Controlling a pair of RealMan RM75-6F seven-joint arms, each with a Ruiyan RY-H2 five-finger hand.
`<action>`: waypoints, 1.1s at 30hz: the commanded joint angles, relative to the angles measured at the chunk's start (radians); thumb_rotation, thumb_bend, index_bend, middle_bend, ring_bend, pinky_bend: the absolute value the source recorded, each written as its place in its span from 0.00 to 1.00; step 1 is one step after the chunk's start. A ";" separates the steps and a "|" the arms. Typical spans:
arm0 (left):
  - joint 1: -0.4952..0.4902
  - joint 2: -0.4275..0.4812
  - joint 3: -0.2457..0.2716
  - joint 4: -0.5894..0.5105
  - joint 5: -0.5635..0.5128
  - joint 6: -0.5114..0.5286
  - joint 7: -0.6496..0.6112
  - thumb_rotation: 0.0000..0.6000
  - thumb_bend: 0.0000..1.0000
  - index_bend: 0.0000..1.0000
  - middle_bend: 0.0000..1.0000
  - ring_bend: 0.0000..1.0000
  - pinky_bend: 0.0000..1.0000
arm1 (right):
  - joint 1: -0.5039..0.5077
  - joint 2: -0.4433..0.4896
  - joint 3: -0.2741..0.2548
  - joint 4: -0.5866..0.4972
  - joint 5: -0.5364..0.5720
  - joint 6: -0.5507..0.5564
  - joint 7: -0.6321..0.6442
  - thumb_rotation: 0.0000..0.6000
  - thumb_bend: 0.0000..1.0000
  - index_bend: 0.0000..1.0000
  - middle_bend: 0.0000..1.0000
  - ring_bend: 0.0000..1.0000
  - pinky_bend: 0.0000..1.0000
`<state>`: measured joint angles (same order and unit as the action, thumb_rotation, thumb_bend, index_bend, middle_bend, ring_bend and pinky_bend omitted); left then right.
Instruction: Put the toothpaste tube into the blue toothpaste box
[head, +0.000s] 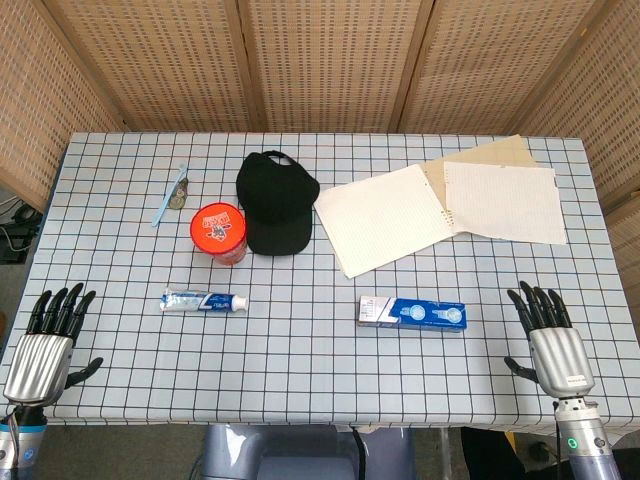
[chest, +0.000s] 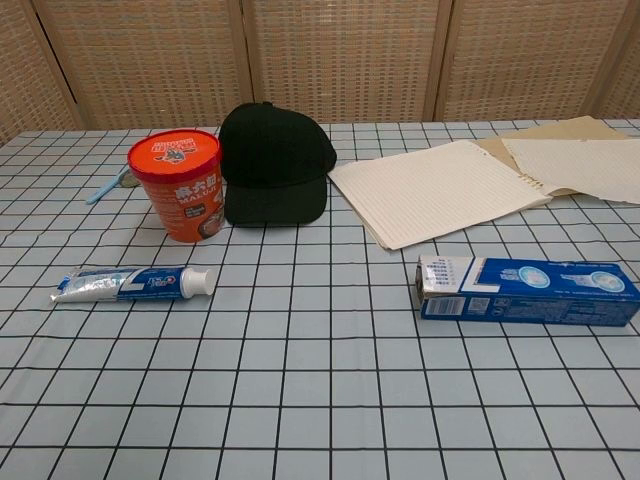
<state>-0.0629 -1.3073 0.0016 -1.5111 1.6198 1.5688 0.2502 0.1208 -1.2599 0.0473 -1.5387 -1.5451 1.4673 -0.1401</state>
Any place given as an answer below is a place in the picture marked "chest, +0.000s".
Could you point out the blue and white toothpaste tube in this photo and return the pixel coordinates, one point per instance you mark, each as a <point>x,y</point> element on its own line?
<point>150,282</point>

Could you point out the blue toothpaste box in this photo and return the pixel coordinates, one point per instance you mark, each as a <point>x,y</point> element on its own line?
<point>525,286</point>

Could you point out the black baseball cap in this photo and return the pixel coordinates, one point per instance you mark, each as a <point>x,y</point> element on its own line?
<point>275,160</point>

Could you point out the open lined notebook brown cover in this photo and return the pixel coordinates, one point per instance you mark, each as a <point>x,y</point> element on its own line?
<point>430,195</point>

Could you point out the blue checkered tablecloth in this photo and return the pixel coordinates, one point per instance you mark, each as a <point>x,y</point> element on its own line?
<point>310,380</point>

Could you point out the orange instant noodle cup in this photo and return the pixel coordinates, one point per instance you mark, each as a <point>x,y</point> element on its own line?
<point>175,200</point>

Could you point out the woven wicker folding screen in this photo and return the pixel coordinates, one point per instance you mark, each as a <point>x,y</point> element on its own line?
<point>350,55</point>

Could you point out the small round metallic trinket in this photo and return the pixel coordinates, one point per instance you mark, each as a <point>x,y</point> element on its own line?
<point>129,181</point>

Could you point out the blue toothbrush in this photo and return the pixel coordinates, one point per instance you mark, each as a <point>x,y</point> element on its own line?
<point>102,192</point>

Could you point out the loose torn lined paper sheet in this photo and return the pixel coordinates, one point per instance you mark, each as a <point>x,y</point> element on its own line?
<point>585,170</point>

